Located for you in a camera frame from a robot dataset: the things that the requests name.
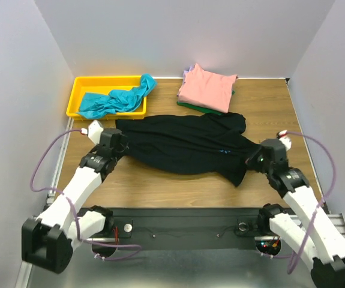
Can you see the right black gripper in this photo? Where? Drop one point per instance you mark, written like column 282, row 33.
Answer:
column 257, row 162

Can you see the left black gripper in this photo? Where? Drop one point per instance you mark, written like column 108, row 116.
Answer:
column 122, row 148

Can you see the black t-shirt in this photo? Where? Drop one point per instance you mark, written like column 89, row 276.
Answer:
column 191, row 145

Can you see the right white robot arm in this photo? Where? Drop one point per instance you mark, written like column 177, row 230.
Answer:
column 316, row 241

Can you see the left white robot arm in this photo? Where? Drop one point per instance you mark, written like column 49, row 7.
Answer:
column 49, row 240

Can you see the teal t-shirt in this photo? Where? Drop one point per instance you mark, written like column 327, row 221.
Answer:
column 95, row 106

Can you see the yellow plastic bin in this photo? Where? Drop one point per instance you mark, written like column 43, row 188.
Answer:
column 103, row 85

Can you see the green folded t-shirt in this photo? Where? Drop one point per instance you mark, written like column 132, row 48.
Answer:
column 202, row 109

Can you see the pink folded t-shirt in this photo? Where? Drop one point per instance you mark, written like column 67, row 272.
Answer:
column 207, row 89

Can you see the lavender folded t-shirt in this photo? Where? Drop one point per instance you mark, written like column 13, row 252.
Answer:
column 186, row 72

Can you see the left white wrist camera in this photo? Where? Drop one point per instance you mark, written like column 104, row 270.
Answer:
column 93, row 131

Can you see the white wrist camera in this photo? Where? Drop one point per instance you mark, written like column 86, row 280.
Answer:
column 93, row 131
column 284, row 138

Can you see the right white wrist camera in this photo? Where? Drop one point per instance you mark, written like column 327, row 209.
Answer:
column 284, row 138

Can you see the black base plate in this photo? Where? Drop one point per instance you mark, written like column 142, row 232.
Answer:
column 189, row 228

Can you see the aluminium frame rail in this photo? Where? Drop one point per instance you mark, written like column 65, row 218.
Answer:
column 50, row 239

